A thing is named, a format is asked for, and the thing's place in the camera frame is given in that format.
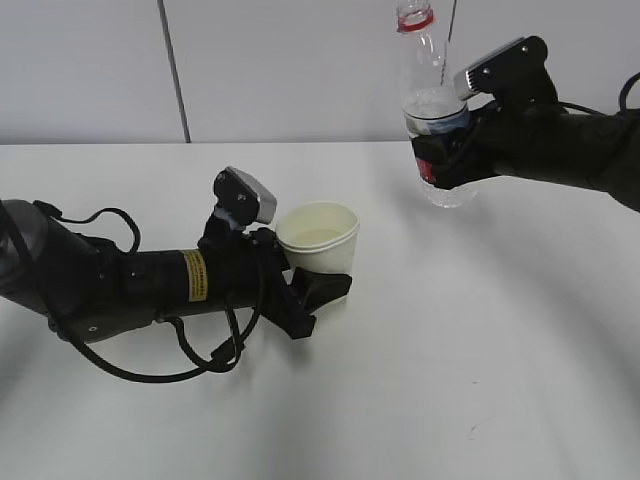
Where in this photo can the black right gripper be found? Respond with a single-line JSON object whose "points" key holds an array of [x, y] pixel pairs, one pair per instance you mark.
{"points": [[494, 133]]}

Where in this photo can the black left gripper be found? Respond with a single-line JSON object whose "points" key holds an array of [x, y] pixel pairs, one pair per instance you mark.
{"points": [[246, 270]]}

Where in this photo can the clear plastic water bottle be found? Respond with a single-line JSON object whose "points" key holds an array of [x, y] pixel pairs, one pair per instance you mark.
{"points": [[427, 96]]}

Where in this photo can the white paper cup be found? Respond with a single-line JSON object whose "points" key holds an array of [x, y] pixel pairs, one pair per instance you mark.
{"points": [[320, 237]]}

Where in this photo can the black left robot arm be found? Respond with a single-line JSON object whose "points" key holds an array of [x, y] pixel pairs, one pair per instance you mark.
{"points": [[101, 291]]}

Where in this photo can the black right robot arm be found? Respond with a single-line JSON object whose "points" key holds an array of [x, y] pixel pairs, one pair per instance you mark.
{"points": [[544, 143]]}

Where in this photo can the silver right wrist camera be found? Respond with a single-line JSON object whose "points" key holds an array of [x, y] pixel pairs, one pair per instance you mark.
{"points": [[514, 74]]}

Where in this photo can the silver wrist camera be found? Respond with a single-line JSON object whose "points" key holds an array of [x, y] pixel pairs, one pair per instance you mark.
{"points": [[242, 200], [514, 74]]}

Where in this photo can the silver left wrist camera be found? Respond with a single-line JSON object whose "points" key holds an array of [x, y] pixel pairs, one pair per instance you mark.
{"points": [[242, 200]]}

